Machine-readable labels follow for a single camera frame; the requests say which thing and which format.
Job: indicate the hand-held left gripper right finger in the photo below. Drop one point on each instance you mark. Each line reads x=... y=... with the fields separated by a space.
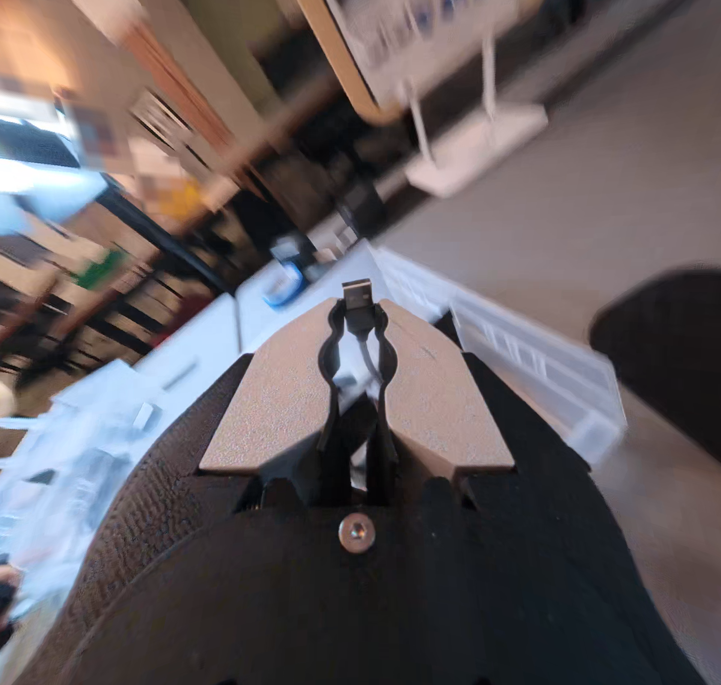
x=445 y=409

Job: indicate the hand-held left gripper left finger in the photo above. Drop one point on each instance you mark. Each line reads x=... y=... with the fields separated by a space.
x=270 y=409

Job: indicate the clear plastic organizer box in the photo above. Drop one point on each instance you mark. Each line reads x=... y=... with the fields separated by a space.
x=524 y=358

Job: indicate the blue and white packet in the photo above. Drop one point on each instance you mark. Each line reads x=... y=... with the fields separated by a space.
x=284 y=285

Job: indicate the black metal shelf rack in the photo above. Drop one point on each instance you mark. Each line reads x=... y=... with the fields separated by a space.
x=129 y=296

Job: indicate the clear plastic bags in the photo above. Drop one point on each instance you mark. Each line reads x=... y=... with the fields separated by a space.
x=73 y=460

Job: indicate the dark rounded object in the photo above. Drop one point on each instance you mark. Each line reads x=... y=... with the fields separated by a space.
x=664 y=353

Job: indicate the white board stand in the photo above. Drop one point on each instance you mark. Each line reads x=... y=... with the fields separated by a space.
x=484 y=144

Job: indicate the wood framed board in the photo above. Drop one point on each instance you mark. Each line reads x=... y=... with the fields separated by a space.
x=428 y=15

